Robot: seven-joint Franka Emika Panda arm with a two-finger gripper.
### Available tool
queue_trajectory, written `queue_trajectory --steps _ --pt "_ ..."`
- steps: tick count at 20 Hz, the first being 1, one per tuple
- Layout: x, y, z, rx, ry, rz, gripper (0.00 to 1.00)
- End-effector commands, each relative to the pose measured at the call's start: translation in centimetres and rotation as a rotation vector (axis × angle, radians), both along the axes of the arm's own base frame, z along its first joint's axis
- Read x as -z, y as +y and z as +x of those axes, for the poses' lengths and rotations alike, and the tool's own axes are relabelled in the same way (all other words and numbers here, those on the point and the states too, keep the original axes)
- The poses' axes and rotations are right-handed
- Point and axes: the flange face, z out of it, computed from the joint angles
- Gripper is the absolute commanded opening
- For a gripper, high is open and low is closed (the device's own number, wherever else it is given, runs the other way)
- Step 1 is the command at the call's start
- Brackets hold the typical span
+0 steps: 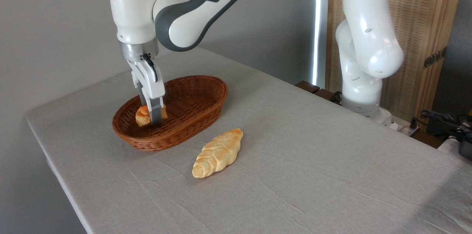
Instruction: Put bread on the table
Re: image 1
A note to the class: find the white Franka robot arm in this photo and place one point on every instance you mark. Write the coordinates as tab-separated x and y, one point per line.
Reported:
361	42

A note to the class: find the wooden woven folding screen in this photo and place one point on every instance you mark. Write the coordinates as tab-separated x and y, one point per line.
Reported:
424	12

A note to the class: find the small round orange bread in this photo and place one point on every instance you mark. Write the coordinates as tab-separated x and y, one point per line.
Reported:
142	117

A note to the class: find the brown wicker basket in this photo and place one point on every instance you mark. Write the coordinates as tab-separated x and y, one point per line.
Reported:
191	116

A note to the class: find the dark brown wooden block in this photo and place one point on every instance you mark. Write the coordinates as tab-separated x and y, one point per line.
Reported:
307	86
326	95

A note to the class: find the white power strip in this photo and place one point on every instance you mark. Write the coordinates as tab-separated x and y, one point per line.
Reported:
405	127

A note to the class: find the dark metal screen hinge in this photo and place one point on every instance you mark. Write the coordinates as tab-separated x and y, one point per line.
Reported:
435	57

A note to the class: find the long braided pale bread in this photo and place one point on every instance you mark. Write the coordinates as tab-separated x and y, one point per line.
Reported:
217	152

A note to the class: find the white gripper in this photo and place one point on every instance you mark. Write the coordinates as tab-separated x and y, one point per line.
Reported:
151	84

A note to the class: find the grey tablecloth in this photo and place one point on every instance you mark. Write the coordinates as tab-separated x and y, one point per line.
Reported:
295	175

